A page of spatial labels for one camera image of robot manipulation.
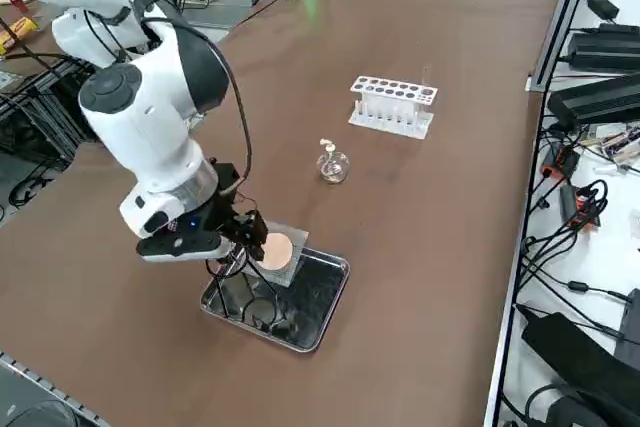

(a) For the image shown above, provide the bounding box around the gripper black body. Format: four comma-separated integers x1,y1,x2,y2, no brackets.
182,194,241,244

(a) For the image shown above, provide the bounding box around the black ring tripod stand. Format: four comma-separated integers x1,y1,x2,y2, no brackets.
205,246,281,321

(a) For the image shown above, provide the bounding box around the stainless steel tray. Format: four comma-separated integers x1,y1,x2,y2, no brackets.
198,246,351,354

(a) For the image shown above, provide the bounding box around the white test tube rack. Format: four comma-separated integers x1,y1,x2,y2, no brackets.
347,75,437,142

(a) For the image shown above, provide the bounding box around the yellow red snack packet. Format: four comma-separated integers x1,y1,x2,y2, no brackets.
0,15,41,56

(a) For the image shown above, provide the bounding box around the black orange connector box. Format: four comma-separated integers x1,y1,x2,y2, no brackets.
541,143,582,179

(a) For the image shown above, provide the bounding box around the black adapter with orange clip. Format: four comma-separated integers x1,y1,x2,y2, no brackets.
558,182,609,231

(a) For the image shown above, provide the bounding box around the large black adapter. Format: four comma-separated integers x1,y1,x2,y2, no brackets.
514,302,640,427

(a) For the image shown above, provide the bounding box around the dark ribbed power supply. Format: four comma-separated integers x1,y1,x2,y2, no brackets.
547,74,640,124

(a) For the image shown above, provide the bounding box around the black power brick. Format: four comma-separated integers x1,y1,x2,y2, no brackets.
567,21,640,73

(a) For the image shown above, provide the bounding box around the small black adapter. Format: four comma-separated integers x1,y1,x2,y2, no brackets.
583,0,621,19

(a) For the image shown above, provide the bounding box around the wire gauze with ceramic disc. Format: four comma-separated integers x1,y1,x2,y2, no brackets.
243,219,310,289

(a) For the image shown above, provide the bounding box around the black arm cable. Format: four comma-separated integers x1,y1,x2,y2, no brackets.
82,0,254,198

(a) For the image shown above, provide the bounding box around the black metal frame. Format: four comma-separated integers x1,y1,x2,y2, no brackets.
0,56,101,173

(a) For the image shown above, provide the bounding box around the ribbed grey table rail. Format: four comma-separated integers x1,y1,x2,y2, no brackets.
0,350,109,427

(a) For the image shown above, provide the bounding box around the black cable with ferrite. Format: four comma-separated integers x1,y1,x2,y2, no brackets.
517,274,631,301

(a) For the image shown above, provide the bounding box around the aluminium frame rail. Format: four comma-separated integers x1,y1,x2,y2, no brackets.
527,0,601,93

